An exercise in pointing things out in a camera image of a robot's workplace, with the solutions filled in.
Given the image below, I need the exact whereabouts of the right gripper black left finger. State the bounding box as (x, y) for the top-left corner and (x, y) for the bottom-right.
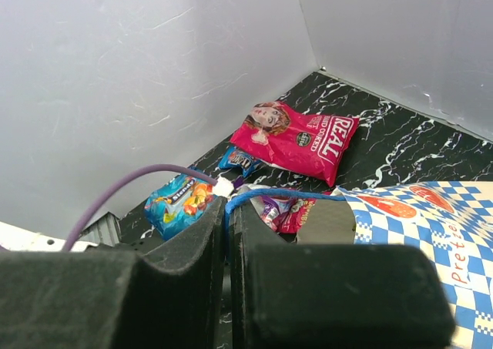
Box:
(1, 198), (225, 348)

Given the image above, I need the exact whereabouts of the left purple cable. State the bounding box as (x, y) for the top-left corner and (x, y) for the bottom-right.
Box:
(61, 163), (219, 252)

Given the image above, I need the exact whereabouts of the purple snack packet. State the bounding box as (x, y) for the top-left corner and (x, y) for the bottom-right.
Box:
(250, 195), (298, 233)

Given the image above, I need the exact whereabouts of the blue candy bar wrapper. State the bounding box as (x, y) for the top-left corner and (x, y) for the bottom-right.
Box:
(218, 146), (261, 178)

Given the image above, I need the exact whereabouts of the blue chips bag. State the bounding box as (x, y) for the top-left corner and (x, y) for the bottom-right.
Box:
(144, 164), (217, 240)

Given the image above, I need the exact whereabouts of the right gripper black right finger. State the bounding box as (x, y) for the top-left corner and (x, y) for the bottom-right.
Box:
(229, 204), (456, 348)

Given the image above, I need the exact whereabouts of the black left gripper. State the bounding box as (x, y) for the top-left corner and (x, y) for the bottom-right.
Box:
(297, 200), (356, 244)

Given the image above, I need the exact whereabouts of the red snack packet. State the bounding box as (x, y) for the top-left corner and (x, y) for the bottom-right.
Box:
(270, 190), (330, 234)

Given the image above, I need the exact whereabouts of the checkered paper bag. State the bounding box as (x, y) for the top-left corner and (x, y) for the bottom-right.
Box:
(225, 180), (493, 349)

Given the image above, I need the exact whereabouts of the pink snack bag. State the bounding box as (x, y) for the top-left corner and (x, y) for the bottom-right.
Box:
(230, 101), (359, 186)

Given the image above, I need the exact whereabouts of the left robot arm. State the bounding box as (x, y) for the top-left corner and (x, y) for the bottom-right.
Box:
(1, 200), (356, 252)

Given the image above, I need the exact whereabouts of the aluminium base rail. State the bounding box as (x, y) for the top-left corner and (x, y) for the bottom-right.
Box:
(79, 212), (121, 247)

